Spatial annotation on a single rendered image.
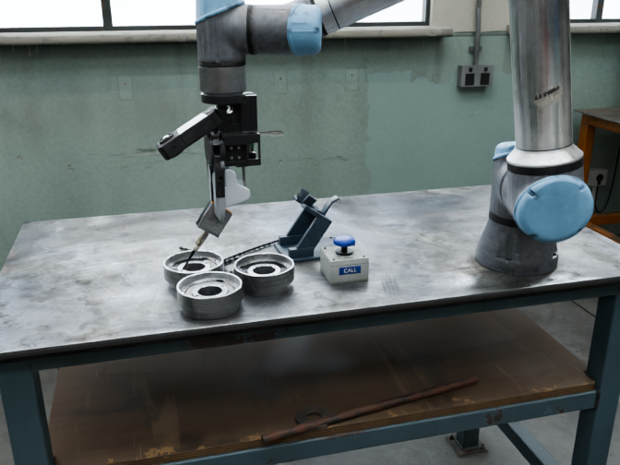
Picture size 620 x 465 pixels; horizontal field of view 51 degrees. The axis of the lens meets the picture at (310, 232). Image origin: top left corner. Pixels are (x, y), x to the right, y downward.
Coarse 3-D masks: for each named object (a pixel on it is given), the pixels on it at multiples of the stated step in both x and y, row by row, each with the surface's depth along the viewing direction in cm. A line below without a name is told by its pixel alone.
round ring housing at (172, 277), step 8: (168, 256) 116; (176, 256) 118; (184, 256) 119; (192, 256) 119; (200, 256) 119; (208, 256) 119; (216, 256) 118; (168, 264) 116; (184, 264) 116; (192, 264) 117; (200, 264) 117; (208, 264) 116; (216, 264) 117; (168, 272) 111; (176, 272) 110; (184, 272) 110; (192, 272) 110; (168, 280) 112; (176, 280) 111
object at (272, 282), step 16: (256, 256) 118; (272, 256) 118; (288, 256) 116; (240, 272) 110; (256, 272) 115; (272, 272) 115; (288, 272) 110; (256, 288) 109; (272, 288) 109; (288, 288) 113
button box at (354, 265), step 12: (324, 252) 117; (336, 252) 116; (348, 252) 116; (360, 252) 117; (324, 264) 118; (336, 264) 113; (348, 264) 114; (360, 264) 115; (336, 276) 114; (348, 276) 115; (360, 276) 115
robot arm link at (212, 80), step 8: (200, 72) 101; (208, 72) 100; (216, 72) 99; (224, 72) 99; (232, 72) 100; (240, 72) 101; (200, 80) 102; (208, 80) 100; (216, 80) 100; (224, 80) 100; (232, 80) 100; (240, 80) 101; (200, 88) 102; (208, 88) 101; (216, 88) 100; (224, 88) 100; (232, 88) 101; (240, 88) 102
